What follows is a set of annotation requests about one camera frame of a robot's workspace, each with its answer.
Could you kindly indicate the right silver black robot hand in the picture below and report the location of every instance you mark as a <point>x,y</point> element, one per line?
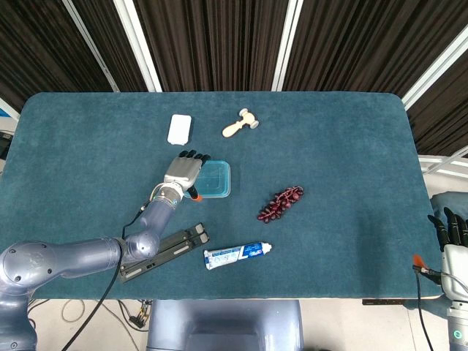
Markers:
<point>457,267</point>

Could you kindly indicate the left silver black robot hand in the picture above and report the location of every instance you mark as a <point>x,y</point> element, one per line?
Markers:
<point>181,172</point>

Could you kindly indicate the teal plastic lid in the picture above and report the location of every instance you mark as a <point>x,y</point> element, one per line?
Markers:
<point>215,179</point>

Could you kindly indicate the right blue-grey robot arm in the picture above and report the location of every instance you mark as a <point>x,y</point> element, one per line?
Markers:
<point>459,329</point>

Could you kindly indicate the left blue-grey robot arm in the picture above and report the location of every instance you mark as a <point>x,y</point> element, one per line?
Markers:
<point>73,256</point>

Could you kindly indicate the cream wooden massage roller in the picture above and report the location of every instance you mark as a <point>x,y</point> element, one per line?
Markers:
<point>234,128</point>

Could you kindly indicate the black folding laptop stand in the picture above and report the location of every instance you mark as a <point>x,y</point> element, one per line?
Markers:
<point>183,245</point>

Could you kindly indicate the blue and white toothpaste tube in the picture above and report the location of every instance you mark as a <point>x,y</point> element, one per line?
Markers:
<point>226,256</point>

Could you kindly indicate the dark red grape bunch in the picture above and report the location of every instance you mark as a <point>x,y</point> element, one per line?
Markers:
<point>278,206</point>

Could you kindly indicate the dark brown pleated curtain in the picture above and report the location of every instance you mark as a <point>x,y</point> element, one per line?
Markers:
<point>219,40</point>

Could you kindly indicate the teal suede table cloth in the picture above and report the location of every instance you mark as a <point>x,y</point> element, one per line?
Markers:
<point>329,146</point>

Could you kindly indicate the black floor power plug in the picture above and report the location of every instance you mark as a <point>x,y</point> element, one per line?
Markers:
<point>139,318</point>

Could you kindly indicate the blue-grey robot torso base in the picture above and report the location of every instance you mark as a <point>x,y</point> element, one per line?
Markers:
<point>223,325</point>

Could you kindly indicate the black box device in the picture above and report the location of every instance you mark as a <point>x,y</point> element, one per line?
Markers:
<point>5,146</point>

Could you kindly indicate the blue and white sign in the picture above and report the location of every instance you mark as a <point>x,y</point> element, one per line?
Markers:
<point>7,111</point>

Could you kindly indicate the black under-table bracket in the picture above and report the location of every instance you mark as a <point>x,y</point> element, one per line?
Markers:
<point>384,302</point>

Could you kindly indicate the white aluminium frame rails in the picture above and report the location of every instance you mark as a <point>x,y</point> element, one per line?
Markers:
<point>444,166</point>

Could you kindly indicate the wide white frame post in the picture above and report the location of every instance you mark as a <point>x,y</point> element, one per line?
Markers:
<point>138,44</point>
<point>287,44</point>

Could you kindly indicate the thin grey frame post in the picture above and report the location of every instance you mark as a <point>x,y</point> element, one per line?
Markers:
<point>91,47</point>

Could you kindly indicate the slanted white frame post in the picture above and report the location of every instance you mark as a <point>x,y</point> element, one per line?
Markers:
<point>435,67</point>

